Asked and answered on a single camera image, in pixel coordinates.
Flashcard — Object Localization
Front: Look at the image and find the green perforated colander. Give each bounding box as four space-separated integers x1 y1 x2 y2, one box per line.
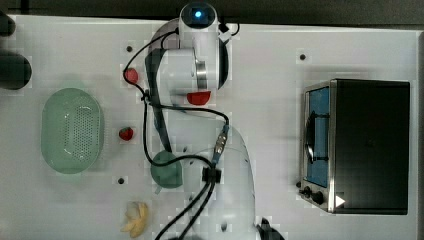
41 88 104 174

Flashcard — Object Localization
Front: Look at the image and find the red toy strawberry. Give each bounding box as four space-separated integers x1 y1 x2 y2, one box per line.
119 127 134 141
124 68 139 84

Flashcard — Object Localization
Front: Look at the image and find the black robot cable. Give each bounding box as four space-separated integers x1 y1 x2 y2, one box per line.
122 23 241 240

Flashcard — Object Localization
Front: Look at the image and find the red ketchup bottle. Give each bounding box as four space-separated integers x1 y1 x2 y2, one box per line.
186 91 211 106

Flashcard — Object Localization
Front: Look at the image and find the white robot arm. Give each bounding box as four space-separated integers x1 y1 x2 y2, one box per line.
145 2 258 240

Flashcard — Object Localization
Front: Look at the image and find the green cup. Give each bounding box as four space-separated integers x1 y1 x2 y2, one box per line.
150 150 183 193

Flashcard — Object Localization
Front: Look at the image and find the silver black toaster oven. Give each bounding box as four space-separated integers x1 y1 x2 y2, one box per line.
297 79 410 215

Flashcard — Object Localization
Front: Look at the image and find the black cylinder post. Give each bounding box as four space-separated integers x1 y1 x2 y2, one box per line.
0 11 16 37
0 52 32 90

